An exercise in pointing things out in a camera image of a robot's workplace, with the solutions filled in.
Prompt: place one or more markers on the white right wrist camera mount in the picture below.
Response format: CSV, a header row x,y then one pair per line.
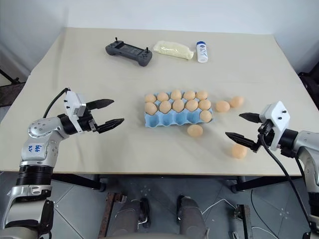
x,y
279,119

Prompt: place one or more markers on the dark rounded shape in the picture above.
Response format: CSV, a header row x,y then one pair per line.
x,y
132,219
192,216

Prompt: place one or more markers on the rusty metal bar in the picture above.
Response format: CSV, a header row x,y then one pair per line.
x,y
244,221
107,216

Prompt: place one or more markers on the dark metal stand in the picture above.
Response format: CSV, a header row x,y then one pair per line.
x,y
10,84

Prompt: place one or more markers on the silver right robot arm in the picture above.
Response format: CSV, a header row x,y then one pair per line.
x,y
306,142

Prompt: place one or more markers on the brown egg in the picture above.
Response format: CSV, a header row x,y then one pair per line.
x,y
202,94
178,105
206,116
239,151
236,101
191,105
151,108
176,94
222,106
195,130
150,97
204,104
189,94
165,106
163,96

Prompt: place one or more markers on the grey handheld remote controller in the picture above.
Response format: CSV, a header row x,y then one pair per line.
x,y
128,51

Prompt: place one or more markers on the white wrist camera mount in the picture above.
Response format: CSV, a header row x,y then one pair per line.
x,y
279,119
72,104

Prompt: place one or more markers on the black table leg frame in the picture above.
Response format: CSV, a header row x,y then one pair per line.
x,y
79,183
259,184

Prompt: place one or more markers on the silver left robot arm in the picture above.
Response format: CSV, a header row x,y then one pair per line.
x,y
40,129

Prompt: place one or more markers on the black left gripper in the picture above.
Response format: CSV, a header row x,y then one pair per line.
x,y
86,124

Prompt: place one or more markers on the blue egg tray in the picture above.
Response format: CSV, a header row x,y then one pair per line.
x,y
169,120

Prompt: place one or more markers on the white bottle with blue label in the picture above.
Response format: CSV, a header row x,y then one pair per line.
x,y
202,52

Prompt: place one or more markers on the clear bag of yellow powder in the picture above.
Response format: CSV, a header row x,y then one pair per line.
x,y
173,49

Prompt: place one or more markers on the black bag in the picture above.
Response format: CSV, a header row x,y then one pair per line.
x,y
310,87

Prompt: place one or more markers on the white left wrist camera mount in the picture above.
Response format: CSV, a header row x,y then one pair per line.
x,y
72,104

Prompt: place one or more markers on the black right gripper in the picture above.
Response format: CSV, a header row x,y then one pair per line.
x,y
265,134

